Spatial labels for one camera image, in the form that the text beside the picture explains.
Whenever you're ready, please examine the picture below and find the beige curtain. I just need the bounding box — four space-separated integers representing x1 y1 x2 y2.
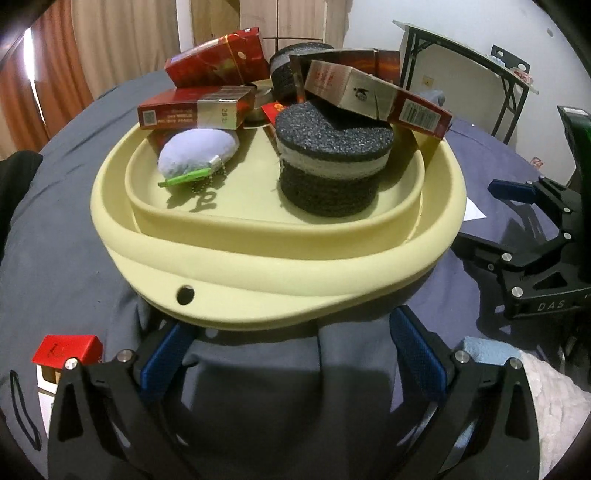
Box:
0 0 178 153

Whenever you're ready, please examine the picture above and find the pale yellow plastic basin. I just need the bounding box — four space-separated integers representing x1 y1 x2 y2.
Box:
91 117 467 330

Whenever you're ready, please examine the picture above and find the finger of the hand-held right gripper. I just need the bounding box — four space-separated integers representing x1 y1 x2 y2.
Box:
454 230 575 278
488 178 585 232

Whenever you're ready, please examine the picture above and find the light blue towel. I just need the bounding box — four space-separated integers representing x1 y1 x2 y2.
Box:
462 336 522 370

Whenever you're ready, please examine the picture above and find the dark brown box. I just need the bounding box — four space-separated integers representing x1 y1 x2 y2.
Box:
289 48 402 104

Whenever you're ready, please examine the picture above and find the small black foam cylinder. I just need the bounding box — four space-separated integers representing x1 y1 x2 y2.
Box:
269 42 335 102

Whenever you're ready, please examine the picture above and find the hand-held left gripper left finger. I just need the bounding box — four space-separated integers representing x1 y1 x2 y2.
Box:
47 323 199 480

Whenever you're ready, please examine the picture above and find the small red and gold box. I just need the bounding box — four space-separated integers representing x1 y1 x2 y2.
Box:
261 102 291 139

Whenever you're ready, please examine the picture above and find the red box with silver panel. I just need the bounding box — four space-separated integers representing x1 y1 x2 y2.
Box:
137 85 256 131

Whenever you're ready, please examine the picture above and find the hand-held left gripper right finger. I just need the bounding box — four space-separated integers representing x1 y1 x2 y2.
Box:
390 305 541 480

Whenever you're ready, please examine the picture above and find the grey cloth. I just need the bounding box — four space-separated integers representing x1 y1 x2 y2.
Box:
99 272 402 480

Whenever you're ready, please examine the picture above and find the white fluffy blanket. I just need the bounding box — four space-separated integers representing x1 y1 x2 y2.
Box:
508 353 591 480

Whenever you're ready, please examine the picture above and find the large red carton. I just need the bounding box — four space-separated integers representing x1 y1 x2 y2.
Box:
303 59 454 139

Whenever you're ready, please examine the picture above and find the wooden wardrobe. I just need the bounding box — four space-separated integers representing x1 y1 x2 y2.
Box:
191 0 352 51

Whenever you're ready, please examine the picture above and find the purple plush pouch with keychain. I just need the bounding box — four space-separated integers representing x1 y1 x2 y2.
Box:
157 128 241 210

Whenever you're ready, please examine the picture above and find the black cloth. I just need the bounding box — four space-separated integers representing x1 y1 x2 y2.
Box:
0 150 44 250

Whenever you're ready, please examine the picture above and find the black-legged folding table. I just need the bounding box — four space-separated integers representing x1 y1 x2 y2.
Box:
392 19 541 146

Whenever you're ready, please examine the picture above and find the large black foam cylinder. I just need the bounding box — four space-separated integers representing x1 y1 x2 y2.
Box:
276 102 395 217

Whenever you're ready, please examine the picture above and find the black hair tie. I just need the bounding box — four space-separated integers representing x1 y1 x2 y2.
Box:
9 370 42 449

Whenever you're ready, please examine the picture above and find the red box with gold stripe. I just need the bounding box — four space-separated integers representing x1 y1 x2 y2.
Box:
165 28 271 88

